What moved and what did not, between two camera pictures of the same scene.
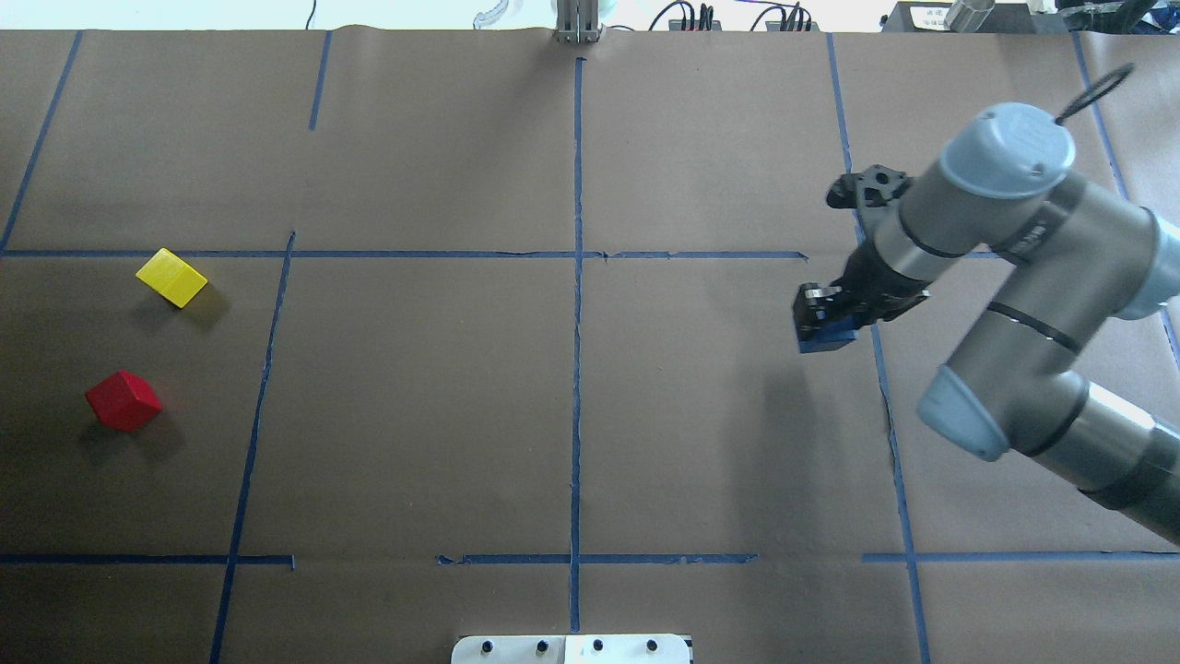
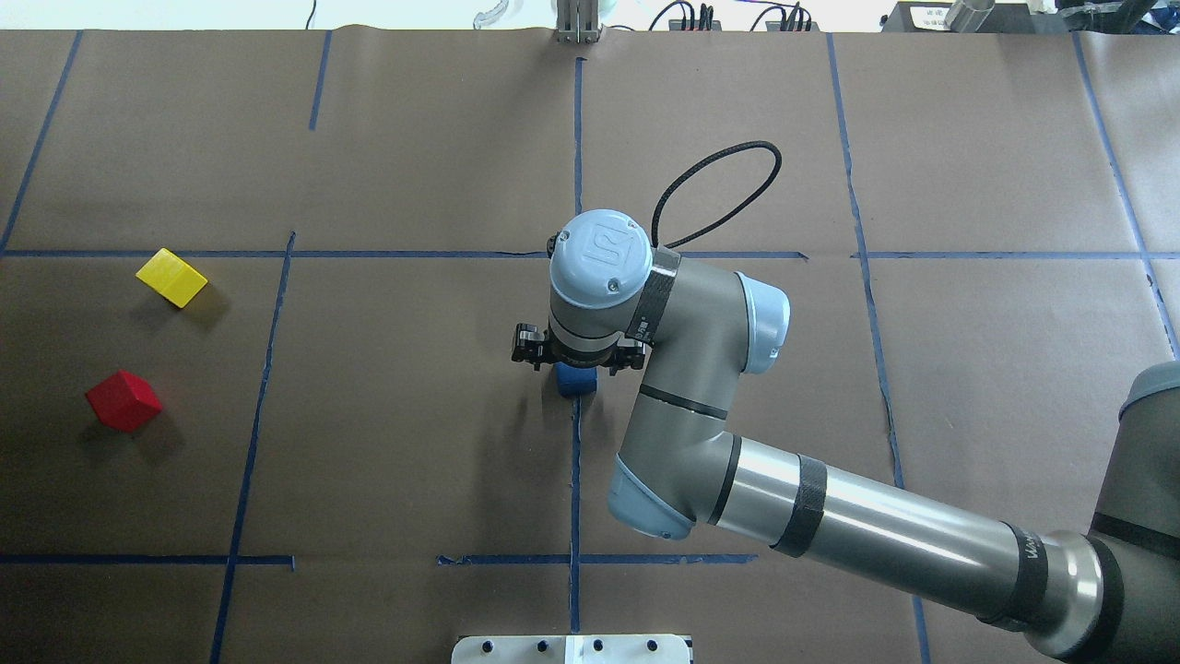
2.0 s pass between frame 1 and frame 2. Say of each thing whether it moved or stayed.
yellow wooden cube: stayed
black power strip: stayed
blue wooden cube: moved
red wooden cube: stayed
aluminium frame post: stayed
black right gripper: moved
